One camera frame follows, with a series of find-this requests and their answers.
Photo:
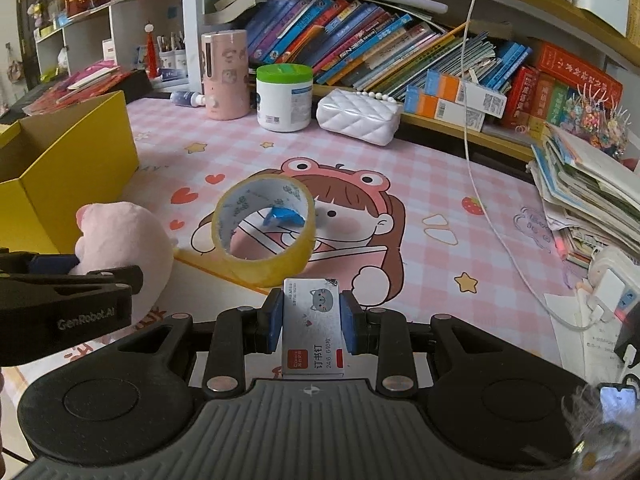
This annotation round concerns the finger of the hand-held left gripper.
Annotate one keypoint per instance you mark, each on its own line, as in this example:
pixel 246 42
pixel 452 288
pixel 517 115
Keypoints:
pixel 110 279
pixel 50 264

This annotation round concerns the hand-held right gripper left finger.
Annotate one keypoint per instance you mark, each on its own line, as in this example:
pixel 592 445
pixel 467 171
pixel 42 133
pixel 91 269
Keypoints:
pixel 272 320

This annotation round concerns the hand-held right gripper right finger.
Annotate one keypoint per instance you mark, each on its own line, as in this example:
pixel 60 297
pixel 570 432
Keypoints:
pixel 351 322

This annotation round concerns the white staple box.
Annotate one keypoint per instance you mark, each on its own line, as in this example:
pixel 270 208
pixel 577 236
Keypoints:
pixel 312 330

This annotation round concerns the pale pink pig plush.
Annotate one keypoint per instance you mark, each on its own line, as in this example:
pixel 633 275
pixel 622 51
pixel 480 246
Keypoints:
pixel 125 240

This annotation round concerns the yellow cardboard box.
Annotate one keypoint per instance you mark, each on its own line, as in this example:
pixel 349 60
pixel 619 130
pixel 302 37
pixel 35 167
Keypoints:
pixel 55 160

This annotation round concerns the yellow tape roll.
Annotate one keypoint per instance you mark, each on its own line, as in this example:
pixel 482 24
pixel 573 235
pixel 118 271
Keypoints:
pixel 265 265

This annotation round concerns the pink checked printed tablecloth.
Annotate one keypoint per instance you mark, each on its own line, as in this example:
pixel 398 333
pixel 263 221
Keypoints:
pixel 425 185

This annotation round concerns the pile of red packets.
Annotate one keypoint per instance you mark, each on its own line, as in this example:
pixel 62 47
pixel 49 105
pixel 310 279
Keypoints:
pixel 75 85

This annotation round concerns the dark blue small bottle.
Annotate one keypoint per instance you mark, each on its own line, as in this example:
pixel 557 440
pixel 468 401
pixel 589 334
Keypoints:
pixel 184 98

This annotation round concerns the black electronic keyboard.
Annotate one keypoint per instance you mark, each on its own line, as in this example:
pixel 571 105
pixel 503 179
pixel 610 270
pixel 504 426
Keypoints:
pixel 137 85

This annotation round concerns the white quilted purse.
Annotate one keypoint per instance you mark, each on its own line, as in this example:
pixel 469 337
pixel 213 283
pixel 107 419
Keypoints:
pixel 357 117

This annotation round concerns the white jar green lid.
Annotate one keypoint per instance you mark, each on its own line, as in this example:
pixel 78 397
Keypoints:
pixel 284 102

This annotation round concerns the white paper sheet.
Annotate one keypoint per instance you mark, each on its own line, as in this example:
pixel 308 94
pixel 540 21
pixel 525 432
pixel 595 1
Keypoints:
pixel 575 335

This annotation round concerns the white pen cup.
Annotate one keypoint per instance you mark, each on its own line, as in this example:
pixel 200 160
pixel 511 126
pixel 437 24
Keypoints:
pixel 180 59
pixel 166 60

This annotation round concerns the red tassel ornament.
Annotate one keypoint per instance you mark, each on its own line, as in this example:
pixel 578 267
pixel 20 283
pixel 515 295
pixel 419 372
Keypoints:
pixel 150 52

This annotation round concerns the orange blue white carton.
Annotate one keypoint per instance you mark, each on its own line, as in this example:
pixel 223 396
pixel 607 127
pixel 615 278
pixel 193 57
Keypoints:
pixel 467 92
pixel 445 109

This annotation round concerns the pink cartoon humidifier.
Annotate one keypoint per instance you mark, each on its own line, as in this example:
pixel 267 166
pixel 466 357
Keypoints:
pixel 225 75

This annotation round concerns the white cubby cabinet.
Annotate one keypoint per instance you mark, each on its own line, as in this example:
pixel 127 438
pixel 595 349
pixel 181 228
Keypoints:
pixel 125 25

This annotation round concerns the white power adapter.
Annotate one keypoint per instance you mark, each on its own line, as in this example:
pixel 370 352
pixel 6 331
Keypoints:
pixel 607 292

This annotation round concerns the messy stack of papers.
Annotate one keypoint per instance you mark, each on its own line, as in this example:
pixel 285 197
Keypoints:
pixel 580 185

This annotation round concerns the white power strip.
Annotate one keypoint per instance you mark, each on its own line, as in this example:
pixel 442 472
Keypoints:
pixel 612 260

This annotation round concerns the black smartphone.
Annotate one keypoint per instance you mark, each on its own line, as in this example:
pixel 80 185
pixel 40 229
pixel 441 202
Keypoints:
pixel 615 402

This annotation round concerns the black power adapter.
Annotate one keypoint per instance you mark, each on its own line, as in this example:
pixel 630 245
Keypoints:
pixel 629 347

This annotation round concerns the row of leaning colourful books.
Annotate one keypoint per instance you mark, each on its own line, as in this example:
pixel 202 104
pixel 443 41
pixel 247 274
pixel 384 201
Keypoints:
pixel 360 40

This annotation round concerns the colourful hair clip bunch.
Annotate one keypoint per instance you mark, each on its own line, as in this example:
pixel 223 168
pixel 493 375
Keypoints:
pixel 595 120

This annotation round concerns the red boxed book set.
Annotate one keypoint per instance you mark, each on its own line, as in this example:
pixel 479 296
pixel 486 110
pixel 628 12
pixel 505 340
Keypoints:
pixel 560 75

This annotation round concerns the wooden bookshelf white frame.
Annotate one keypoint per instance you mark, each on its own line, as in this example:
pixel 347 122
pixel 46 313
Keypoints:
pixel 192 10

